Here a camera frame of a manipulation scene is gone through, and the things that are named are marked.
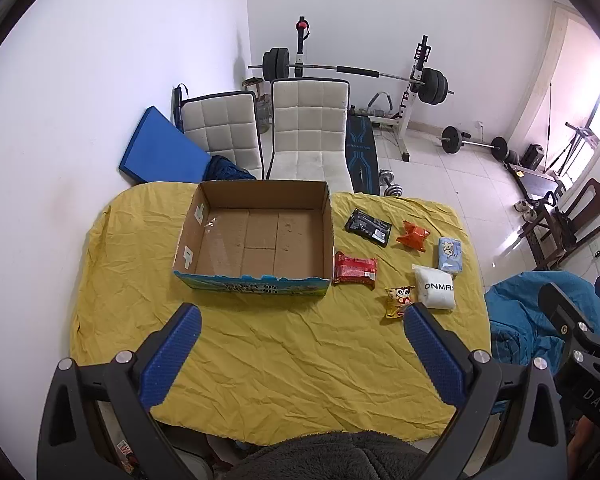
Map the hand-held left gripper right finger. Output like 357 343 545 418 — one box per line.
402 303 569 480

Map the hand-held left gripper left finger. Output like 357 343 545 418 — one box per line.
36 303 202 480

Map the yellow cartoon snack packet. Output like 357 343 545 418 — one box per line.
383 286 416 321

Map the white soft packet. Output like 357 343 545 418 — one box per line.
412 264 456 310

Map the light blue tissue pack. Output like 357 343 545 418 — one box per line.
437 236 466 275

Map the red snack packet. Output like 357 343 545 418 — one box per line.
333 252 378 288

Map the orange snack packet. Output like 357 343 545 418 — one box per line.
396 220 432 251

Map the black snack packet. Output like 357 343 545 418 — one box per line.
344 208 392 245

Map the cardboard box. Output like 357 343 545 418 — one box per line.
173 180 335 300

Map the dark wooden chair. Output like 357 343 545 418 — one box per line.
522 178 600 271

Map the yellow tablecloth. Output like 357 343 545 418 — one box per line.
70 182 492 445

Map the dark grey fleece clothing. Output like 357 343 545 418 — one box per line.
225 430 431 480

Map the black tripod stand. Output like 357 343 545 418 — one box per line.
545 122 600 177

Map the chrome dumbbell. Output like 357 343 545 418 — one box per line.
380 172 405 197

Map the short barbell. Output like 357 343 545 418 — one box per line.
440 126 509 157

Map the dark blue knitted cloth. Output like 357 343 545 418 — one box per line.
207 156 257 182

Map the black and blue weight bench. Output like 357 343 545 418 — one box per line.
344 114 381 196

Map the blue foam mat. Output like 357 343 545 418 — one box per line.
118 105 212 184

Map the white quilted chair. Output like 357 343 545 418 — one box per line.
180 91 264 181
266 78 353 193

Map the black bag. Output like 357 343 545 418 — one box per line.
172 84 189 134

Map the white barbell rack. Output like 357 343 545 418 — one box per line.
294 17 429 163

